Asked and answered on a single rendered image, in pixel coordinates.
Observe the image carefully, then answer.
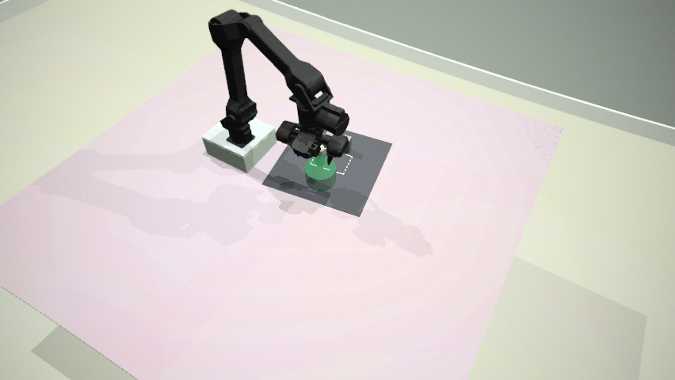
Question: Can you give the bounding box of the dark grey mat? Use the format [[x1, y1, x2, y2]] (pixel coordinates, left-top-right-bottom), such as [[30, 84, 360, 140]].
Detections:
[[262, 130, 393, 217]]

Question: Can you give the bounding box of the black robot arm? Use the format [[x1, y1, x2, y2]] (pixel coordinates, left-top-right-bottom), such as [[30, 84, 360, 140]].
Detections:
[[208, 9, 349, 159]]

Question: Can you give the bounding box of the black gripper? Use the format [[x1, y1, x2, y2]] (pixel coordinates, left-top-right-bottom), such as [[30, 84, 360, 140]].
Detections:
[[276, 120, 349, 165]]

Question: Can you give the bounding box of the green glass bottle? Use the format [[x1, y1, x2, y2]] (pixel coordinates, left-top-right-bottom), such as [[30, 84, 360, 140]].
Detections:
[[305, 145, 336, 192]]

